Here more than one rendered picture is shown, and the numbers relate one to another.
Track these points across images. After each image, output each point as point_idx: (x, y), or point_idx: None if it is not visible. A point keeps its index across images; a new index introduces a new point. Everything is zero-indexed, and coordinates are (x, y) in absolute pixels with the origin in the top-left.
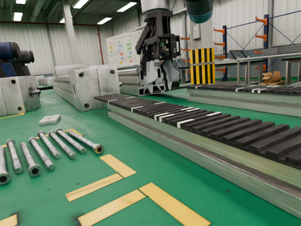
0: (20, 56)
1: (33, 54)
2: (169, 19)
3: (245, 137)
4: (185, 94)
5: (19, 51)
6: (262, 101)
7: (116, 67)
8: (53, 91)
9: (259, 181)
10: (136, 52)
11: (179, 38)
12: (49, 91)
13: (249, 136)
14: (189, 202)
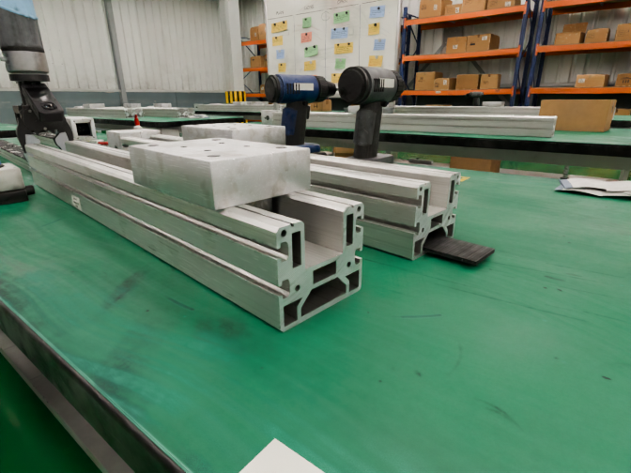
0: (270, 99)
1: (339, 82)
2: (18, 85)
3: (87, 142)
4: (27, 176)
5: (272, 89)
6: None
7: (106, 132)
8: (456, 237)
9: None
10: (64, 118)
11: (13, 109)
12: (505, 244)
13: (86, 142)
14: None
